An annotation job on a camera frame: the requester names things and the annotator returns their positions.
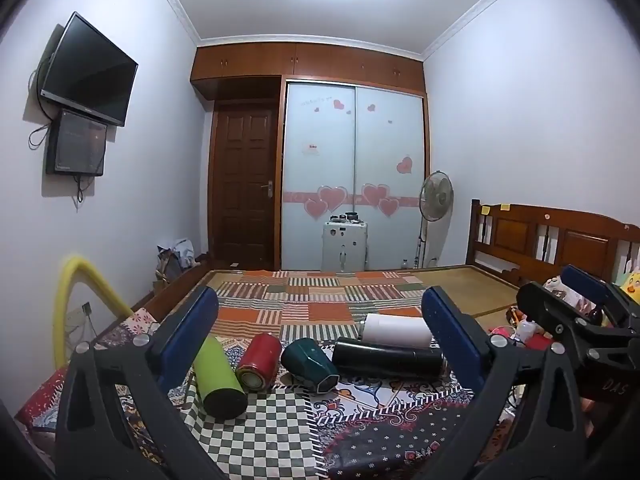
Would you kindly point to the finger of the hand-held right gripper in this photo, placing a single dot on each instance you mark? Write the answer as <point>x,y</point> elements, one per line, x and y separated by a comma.
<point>547,310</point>
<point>582,282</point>

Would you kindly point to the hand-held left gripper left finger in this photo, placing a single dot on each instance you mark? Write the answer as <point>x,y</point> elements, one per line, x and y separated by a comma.
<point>192,329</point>

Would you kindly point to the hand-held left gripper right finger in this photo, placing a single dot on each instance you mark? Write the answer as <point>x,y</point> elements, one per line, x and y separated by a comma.
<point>449,336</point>

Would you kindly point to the dark green cup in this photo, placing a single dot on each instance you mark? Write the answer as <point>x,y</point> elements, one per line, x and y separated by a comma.
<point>309,364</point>

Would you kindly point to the white cup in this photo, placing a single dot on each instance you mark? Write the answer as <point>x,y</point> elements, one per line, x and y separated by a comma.
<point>397,330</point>

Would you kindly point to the red cup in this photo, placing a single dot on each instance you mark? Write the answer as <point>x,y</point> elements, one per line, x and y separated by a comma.
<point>259,360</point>

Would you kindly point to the pink plush toy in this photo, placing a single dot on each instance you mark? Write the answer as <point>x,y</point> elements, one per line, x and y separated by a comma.
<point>560,292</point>

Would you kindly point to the wooden bed footboard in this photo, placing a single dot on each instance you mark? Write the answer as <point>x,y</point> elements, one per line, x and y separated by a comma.
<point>165,295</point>

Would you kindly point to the wooden bed headboard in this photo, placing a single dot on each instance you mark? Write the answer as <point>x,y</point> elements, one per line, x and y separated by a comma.
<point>565,240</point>

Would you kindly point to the yellow plush toy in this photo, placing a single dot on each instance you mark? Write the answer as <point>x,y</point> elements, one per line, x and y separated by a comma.
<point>632,287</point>

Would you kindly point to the lime green bottle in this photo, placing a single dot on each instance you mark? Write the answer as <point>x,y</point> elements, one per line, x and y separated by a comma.
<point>217,377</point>

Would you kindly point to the black bottle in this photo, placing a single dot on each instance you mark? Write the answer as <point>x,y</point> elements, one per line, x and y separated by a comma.
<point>385,357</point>

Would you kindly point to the pile of bags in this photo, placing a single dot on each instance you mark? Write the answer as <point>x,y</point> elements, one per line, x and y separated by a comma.
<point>175,257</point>

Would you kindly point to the dark floral cloth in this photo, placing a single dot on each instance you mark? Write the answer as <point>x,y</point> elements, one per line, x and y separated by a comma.
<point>400,425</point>

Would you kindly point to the green checkered cloth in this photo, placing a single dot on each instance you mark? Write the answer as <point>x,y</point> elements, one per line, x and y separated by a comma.
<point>260,440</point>

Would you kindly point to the patchwork striped blanket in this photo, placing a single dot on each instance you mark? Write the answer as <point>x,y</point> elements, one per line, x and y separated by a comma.
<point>320,300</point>

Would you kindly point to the yellow foam tube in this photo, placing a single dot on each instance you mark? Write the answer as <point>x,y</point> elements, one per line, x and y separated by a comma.
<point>67,285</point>

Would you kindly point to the small white cabinet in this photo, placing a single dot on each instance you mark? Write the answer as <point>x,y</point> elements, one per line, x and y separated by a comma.
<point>345,247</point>

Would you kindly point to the standing electric fan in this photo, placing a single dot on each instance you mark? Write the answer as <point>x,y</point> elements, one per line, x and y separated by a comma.
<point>436,194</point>

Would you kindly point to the brown wooden door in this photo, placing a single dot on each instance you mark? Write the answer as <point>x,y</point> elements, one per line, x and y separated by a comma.
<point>244,185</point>

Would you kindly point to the colourful floral quilt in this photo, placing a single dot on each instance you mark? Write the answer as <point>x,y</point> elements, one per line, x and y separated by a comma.
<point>45,400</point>

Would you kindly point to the wooden wardrobe with heart stickers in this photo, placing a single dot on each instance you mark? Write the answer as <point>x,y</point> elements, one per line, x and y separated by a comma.
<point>350,150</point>

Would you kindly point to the wall power socket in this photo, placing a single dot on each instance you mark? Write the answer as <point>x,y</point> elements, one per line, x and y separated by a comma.
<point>86,310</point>

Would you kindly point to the small black wall monitor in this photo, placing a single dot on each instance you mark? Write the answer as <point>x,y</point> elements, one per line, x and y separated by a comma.
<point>77,142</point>

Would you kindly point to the wall-mounted black television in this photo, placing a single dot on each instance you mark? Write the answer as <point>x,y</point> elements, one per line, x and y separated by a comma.
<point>87,72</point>

